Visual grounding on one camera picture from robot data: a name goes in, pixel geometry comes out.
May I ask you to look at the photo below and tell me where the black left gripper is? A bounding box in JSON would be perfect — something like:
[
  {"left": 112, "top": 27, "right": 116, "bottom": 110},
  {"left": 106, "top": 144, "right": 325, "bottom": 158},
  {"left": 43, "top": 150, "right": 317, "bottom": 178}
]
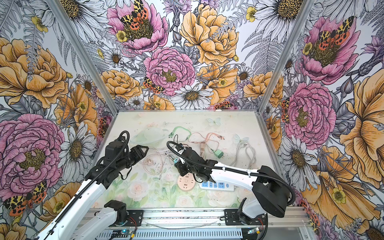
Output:
[{"left": 116, "top": 144, "right": 149, "bottom": 171}]

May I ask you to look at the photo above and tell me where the white lilac cable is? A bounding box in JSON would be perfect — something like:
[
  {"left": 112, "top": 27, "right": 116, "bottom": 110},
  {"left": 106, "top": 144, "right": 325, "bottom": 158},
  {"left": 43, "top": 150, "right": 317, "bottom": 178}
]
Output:
[{"left": 160, "top": 148, "right": 178, "bottom": 164}]

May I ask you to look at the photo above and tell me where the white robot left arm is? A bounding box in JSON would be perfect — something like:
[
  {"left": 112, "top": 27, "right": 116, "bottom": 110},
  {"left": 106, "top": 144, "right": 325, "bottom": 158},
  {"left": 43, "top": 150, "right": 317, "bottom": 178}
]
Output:
[{"left": 36, "top": 140, "right": 149, "bottom": 240}]

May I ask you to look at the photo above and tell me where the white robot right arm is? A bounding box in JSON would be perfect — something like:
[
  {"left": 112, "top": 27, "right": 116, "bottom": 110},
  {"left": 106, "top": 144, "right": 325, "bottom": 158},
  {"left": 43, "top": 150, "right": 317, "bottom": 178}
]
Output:
[{"left": 169, "top": 145, "right": 296, "bottom": 222}]

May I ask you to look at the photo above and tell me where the green charger plug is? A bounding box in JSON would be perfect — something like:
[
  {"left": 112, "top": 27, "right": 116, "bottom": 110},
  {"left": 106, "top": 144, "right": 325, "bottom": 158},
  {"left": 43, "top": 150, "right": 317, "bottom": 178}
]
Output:
[{"left": 213, "top": 150, "right": 224, "bottom": 159}]

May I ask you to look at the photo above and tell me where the white blue power strip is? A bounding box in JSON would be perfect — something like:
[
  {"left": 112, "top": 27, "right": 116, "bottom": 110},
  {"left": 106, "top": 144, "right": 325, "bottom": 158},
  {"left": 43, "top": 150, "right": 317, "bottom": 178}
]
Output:
[{"left": 199, "top": 182, "right": 235, "bottom": 192}]

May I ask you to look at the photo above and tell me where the round pink power socket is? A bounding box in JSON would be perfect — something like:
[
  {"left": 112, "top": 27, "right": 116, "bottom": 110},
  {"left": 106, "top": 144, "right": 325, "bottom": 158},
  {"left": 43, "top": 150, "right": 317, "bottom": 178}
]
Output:
[{"left": 177, "top": 173, "right": 196, "bottom": 192}]

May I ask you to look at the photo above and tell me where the beige coiled cable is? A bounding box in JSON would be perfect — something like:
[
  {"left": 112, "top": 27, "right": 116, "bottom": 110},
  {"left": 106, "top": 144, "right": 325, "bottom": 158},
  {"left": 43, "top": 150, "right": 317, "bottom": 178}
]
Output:
[{"left": 142, "top": 152, "right": 169, "bottom": 176}]

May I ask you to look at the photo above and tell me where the pink multi-head charging cable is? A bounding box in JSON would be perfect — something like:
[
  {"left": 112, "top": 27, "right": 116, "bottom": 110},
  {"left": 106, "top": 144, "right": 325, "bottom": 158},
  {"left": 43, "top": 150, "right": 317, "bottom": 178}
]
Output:
[{"left": 188, "top": 132, "right": 225, "bottom": 160}]

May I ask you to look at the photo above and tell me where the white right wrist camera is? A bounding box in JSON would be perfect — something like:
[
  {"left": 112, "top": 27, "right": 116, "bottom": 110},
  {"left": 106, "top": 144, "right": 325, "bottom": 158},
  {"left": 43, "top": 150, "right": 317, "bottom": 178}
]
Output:
[{"left": 177, "top": 148, "right": 186, "bottom": 164}]

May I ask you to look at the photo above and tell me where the green multi-head charging cable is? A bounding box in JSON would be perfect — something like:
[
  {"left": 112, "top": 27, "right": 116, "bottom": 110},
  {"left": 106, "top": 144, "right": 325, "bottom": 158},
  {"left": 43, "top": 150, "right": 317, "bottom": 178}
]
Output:
[{"left": 168, "top": 126, "right": 192, "bottom": 141}]

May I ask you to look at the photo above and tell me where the grey white coiled cable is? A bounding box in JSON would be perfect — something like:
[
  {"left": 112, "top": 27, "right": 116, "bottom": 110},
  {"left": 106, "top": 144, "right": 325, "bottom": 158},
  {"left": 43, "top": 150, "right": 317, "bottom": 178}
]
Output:
[{"left": 229, "top": 140, "right": 258, "bottom": 170}]

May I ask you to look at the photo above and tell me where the aluminium front rail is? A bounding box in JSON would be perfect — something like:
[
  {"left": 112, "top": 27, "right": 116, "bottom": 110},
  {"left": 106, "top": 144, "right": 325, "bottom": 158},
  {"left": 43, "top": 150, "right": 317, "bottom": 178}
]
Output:
[{"left": 56, "top": 207, "right": 310, "bottom": 240}]

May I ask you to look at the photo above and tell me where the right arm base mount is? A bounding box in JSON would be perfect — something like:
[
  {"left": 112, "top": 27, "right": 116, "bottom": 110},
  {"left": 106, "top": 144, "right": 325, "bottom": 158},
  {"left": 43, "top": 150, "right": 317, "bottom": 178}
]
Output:
[{"left": 220, "top": 209, "right": 267, "bottom": 226}]

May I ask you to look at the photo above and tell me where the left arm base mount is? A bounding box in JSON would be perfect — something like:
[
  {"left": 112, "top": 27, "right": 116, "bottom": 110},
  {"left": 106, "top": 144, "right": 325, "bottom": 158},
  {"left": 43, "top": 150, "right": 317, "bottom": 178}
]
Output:
[{"left": 109, "top": 210, "right": 144, "bottom": 227}]

